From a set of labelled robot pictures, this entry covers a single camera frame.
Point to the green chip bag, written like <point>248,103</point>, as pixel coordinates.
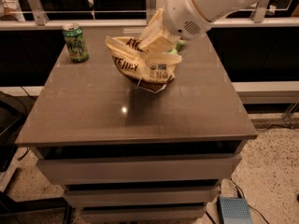
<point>178,46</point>

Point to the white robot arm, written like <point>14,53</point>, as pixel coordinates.
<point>185,19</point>

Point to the grey drawer cabinet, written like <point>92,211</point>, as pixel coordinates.
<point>125,154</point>

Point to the blue box on floor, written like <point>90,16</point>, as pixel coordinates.
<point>234,211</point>

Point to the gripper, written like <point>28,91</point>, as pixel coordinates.
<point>181,13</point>

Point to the green soda can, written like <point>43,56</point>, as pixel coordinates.
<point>75,42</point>

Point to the brown and yellow chip bag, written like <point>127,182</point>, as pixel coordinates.
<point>148,70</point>

